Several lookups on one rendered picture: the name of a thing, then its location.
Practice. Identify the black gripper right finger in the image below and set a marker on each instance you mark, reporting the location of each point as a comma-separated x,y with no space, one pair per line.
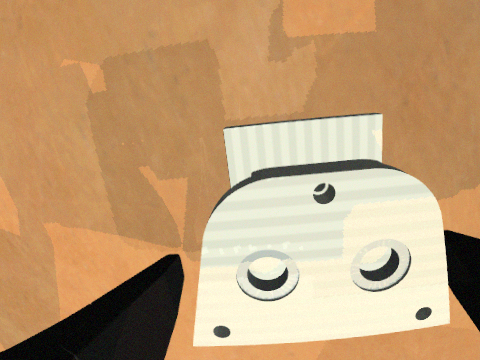
463,262

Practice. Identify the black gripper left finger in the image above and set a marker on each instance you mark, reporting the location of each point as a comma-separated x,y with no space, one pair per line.
134,321

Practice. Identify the white housing plate with two round holes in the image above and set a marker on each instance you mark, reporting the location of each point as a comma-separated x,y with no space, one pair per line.
320,219

